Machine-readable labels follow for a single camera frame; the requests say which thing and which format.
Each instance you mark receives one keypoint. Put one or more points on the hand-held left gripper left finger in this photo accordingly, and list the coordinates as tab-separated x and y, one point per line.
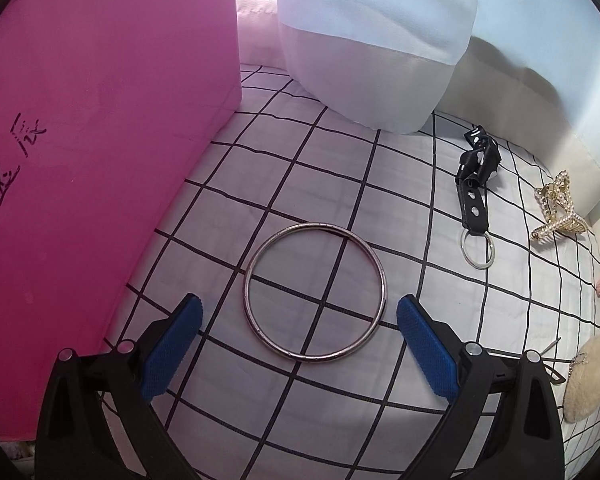
172	355

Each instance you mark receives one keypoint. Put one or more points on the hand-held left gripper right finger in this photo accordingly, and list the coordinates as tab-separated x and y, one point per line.
427	350

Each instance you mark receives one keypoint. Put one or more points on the large silver bangle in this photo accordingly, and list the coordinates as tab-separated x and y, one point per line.
316	227

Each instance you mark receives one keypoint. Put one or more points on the pink plastic bin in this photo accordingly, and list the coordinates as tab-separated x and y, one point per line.
105	110

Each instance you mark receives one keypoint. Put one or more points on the beige plush pompom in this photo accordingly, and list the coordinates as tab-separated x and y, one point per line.
587	385

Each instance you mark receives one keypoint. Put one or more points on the pearl hair claw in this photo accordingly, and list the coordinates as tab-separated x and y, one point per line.
562	210

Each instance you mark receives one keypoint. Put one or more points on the white black grid cloth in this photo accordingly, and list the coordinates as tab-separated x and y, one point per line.
330	170

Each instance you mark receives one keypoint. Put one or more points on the white sheer curtain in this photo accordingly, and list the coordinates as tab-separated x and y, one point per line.
370	50

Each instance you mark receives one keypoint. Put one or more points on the cream pleated curtain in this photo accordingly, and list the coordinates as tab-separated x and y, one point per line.
540	60

